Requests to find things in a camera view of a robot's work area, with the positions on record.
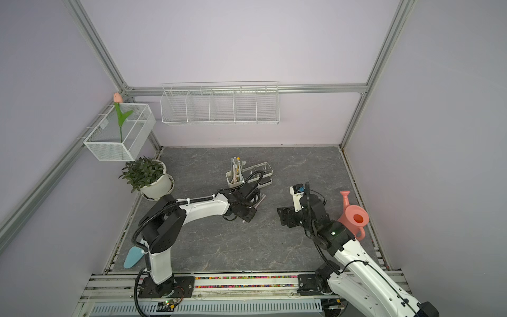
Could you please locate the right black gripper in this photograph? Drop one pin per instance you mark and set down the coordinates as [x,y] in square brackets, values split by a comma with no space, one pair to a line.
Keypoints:
[287,213]

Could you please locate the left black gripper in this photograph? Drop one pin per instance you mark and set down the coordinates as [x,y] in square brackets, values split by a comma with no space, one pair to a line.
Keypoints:
[247,218]

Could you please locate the grey-green toothbrush vertical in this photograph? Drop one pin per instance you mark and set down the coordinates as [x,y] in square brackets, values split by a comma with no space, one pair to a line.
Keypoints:
[231,171]

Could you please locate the yellow toothbrush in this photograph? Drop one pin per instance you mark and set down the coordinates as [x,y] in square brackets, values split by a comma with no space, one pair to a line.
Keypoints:
[238,165]

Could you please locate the pink toothbrush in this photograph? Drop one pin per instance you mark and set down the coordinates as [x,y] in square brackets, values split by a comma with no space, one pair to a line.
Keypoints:
[260,200]

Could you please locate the light blue toothbrush vertical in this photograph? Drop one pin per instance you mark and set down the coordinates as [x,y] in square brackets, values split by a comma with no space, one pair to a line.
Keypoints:
[233,162]

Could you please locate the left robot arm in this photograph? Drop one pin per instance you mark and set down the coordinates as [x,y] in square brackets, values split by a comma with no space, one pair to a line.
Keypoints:
[158,231]

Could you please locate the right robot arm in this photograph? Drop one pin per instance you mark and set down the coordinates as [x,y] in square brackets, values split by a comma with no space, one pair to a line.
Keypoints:
[361,282]

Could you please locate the cream toothbrush holder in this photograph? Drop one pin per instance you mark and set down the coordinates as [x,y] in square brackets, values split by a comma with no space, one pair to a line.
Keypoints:
[264,167]

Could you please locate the pink watering can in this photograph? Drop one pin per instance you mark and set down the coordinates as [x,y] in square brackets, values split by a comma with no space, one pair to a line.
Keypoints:
[353,217]

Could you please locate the potted green plant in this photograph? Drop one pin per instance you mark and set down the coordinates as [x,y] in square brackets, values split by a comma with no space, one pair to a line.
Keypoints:
[149,177]

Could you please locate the white mesh box basket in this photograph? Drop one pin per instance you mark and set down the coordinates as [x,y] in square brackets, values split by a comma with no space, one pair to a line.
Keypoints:
[114,139]

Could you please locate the artificial pink tulip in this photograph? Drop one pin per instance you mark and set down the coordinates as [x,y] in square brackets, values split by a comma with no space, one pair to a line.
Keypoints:
[121,116]

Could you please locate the white vent grille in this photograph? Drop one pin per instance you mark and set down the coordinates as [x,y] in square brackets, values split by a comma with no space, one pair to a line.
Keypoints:
[233,308]

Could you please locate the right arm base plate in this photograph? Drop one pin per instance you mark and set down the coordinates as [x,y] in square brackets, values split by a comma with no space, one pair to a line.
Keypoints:
[317,284]

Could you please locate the white wire wall basket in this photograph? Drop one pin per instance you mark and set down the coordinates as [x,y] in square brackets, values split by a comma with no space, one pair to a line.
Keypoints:
[240,102]

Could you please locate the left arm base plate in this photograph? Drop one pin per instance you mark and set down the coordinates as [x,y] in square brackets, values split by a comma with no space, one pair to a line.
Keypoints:
[175,287]

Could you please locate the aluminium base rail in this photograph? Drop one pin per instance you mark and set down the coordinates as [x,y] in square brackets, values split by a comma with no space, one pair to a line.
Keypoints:
[208,286]

